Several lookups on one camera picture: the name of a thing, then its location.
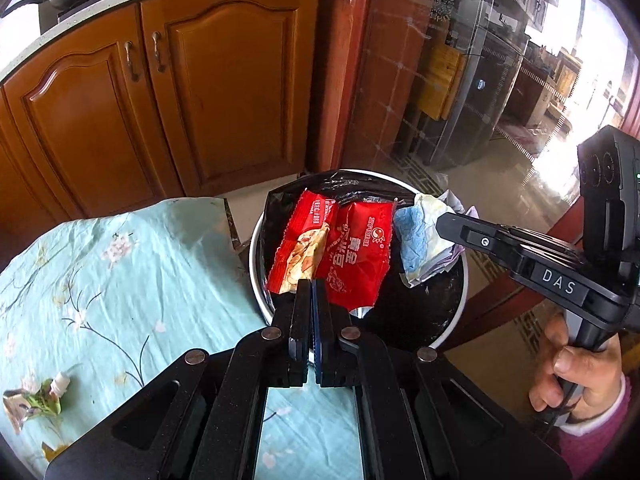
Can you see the person's right forearm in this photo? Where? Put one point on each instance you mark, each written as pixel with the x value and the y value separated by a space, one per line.
pixel 600 437

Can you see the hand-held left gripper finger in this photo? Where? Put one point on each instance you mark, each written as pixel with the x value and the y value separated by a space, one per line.
pixel 318 310
pixel 306 305

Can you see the dark refrigerator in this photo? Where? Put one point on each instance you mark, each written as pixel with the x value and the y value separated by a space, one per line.
pixel 480 125

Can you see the red snack wrapper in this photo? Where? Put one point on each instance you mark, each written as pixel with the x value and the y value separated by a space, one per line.
pixel 355 260

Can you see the green spouted drink pouch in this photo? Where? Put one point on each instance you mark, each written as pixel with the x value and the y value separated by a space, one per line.
pixel 35 402

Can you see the white blue paper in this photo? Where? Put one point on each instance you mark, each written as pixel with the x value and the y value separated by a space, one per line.
pixel 415 240

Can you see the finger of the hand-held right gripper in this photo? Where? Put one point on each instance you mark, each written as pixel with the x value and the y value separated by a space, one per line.
pixel 475 237

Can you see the wooden side cabinet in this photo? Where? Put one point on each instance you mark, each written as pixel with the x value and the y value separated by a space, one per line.
pixel 550 90

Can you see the red wooden door frame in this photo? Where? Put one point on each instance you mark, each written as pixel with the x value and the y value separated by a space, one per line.
pixel 345 60

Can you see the wooden cabinet door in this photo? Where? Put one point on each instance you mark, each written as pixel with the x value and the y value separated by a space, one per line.
pixel 25 185
pixel 85 125
pixel 235 85

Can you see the light blue floral tablecloth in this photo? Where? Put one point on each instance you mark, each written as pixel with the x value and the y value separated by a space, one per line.
pixel 125 285

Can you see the glass sliding door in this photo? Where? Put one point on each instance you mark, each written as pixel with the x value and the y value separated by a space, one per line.
pixel 500 175

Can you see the person's right hand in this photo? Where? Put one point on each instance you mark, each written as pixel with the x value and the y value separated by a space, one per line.
pixel 585 375

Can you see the round white trash bin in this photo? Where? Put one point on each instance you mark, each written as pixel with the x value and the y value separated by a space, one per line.
pixel 254 265

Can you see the black bin bag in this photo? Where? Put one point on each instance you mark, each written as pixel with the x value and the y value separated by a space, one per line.
pixel 420 305

